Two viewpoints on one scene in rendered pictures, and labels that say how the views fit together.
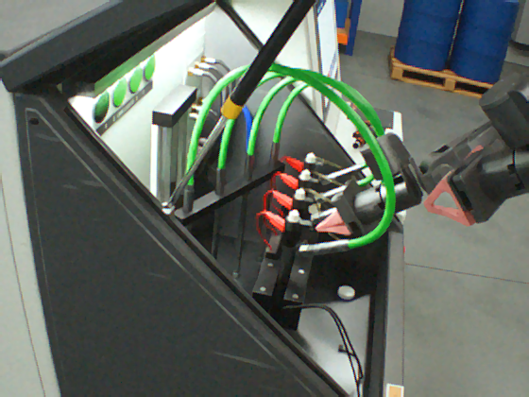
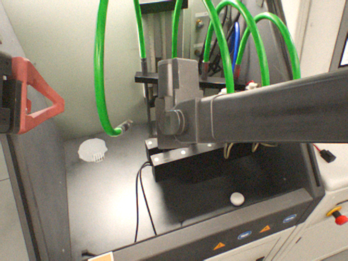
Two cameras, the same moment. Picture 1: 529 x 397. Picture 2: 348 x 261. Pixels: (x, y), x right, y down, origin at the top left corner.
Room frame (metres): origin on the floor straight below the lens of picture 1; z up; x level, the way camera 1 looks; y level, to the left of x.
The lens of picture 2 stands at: (0.65, -0.50, 1.54)
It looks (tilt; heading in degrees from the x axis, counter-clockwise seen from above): 45 degrees down; 64
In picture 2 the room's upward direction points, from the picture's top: straight up
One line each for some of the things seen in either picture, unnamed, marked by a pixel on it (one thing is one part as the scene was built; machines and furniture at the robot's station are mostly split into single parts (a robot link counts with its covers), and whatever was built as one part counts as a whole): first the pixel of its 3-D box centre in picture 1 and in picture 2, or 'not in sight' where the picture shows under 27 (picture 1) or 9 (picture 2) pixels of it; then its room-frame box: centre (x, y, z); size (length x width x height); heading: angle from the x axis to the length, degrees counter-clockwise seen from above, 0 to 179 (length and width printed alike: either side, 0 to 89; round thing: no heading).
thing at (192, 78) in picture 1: (197, 107); (212, 20); (1.12, 0.17, 1.20); 0.13 x 0.03 x 0.31; 173
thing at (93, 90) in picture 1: (162, 36); not in sight; (0.88, 0.20, 1.43); 0.54 x 0.03 x 0.02; 173
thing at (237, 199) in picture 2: (346, 293); (237, 199); (1.00, -0.22, 0.84); 0.04 x 0.04 x 0.01
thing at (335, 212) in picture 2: not in sight; (338, 217); (1.25, -0.39, 0.80); 0.05 x 0.04 x 0.05; 173
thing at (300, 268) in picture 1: (286, 272); (203, 154); (0.96, -0.07, 0.91); 0.34 x 0.10 x 0.15; 173
